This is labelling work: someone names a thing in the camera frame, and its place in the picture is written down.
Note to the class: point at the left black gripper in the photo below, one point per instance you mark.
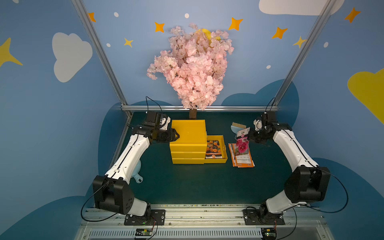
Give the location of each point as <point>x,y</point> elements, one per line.
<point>167,135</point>

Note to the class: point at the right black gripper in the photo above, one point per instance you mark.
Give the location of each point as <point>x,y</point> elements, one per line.
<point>258,137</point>

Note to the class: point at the yellow drawer cabinet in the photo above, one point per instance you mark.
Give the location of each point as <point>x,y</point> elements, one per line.
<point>190,147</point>

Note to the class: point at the orange flower seed bag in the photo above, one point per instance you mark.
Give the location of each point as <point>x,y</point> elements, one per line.
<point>231,151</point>

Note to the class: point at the marigold seed bag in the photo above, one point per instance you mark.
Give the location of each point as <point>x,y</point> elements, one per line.
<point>213,150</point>

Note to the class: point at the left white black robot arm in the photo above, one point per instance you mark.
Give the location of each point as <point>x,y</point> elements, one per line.
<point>112,191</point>

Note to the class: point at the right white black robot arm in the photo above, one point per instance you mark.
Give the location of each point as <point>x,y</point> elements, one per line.
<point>308,181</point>

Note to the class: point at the light blue hand brush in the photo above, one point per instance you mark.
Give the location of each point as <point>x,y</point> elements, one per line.
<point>235,127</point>

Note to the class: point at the light blue dustpan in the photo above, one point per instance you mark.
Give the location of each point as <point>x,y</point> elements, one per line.
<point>135,175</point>

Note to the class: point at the pink blossom artificial tree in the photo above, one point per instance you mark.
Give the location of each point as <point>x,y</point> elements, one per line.
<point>195,66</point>

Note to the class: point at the right circuit board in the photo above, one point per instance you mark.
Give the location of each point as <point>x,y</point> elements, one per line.
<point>269,234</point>

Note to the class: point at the circuit board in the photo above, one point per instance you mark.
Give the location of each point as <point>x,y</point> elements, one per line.
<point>143,233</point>
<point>269,234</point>

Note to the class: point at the left circuit board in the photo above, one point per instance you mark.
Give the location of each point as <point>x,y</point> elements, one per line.
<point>143,233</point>

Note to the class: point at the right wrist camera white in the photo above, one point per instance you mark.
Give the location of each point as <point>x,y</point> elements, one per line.
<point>258,125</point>

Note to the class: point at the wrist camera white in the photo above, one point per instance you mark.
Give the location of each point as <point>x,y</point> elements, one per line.
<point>164,122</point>
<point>258,125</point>

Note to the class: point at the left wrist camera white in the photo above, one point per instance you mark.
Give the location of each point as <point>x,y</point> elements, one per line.
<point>164,122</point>

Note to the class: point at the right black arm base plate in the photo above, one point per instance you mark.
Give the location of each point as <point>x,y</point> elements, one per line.
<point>255,217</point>

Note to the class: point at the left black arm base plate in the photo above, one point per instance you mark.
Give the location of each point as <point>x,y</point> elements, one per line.
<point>153,217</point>

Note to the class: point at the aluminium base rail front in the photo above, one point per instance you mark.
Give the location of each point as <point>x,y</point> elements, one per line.
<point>205,222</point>

